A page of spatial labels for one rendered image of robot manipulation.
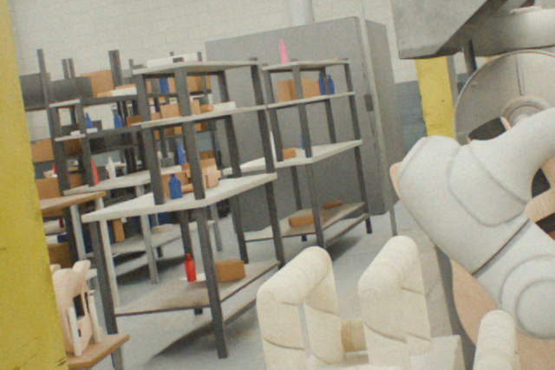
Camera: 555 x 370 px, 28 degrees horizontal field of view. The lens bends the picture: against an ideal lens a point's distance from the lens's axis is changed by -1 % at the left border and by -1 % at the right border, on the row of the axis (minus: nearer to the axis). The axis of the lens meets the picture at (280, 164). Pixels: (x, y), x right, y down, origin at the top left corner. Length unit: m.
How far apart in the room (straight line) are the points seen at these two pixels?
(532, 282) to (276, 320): 0.51
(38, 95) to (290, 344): 9.73
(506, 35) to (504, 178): 0.64
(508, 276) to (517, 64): 0.62
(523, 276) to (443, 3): 0.48
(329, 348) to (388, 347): 0.19
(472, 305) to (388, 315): 0.90
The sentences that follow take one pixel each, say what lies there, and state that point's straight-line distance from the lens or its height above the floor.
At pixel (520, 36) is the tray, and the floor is 1.40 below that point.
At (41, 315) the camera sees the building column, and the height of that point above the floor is 1.04.
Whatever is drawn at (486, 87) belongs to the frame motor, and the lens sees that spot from 1.91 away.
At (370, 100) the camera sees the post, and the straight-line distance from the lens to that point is 9.41.
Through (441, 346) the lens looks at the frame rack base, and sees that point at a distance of 1.06.
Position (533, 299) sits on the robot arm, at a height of 1.08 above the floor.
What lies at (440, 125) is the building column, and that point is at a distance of 9.14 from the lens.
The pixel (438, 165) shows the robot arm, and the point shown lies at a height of 1.25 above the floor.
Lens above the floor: 1.35
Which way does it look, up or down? 3 degrees down
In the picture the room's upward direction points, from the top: 9 degrees counter-clockwise
